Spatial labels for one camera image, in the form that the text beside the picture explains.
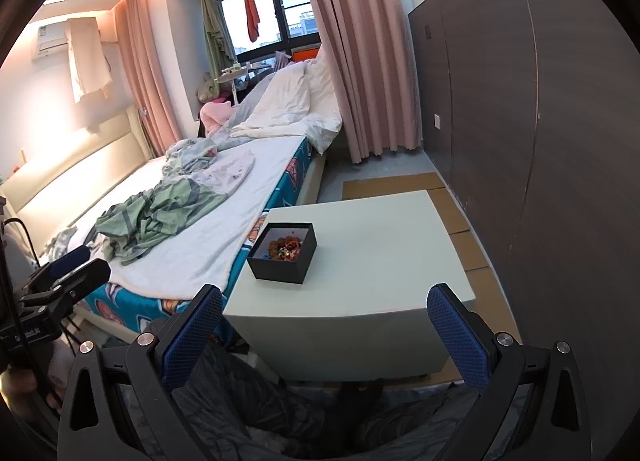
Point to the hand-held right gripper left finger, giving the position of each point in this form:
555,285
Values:
192,336

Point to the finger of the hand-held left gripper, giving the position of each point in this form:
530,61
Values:
90,273
70,261

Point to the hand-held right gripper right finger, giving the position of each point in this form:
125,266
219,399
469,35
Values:
455,336

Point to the black jewelry box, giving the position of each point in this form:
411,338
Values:
280,271

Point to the person's left hand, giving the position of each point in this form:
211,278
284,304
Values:
20,386

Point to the beige headboard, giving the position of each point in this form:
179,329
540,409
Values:
75,176

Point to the green striped blanket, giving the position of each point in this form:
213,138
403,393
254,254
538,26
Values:
160,211

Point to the white low table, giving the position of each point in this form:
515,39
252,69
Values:
380,241

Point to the bed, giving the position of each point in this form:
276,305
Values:
240,201

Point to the light blue quilt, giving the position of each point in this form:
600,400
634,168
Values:
192,151

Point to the white printed cloth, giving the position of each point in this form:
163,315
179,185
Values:
227,173

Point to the teal printed bedsheet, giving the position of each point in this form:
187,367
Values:
290,176

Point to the narrow pink curtain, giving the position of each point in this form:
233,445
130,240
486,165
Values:
150,81

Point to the pink cloth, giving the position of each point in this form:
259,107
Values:
217,113

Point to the white air conditioner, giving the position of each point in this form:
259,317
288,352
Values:
47,38

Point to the white round side table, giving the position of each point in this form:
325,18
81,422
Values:
235,75

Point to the white duvet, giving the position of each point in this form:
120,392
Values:
295,101

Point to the hanging green cloth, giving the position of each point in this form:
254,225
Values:
215,36

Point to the wide pink curtain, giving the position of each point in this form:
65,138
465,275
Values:
365,66

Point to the window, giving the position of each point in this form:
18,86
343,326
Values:
235,16

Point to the orange box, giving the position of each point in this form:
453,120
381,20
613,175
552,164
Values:
306,54

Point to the hanging orange garment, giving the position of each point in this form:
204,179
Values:
250,11

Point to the white wall switch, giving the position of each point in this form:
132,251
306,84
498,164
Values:
437,121

